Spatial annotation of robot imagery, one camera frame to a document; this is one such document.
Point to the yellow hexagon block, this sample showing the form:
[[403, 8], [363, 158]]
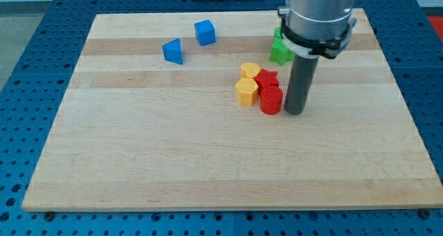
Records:
[[246, 91]]

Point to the blue cube block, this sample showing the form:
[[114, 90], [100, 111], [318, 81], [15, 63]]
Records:
[[205, 32]]

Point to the green star block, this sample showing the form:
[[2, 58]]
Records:
[[280, 54]]

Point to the red cylinder block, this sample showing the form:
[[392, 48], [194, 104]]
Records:
[[271, 100]]

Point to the wooden board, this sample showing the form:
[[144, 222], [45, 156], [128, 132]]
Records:
[[135, 132]]

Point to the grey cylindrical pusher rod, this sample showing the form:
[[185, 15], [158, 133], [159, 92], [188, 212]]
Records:
[[302, 73]]

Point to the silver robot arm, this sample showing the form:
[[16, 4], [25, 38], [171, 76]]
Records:
[[313, 28]]

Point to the red star block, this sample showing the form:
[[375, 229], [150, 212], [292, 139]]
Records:
[[266, 78]]

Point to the blue triangle block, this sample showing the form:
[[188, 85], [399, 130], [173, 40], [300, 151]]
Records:
[[172, 51]]

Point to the green block behind arm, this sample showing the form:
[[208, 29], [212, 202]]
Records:
[[277, 33]]

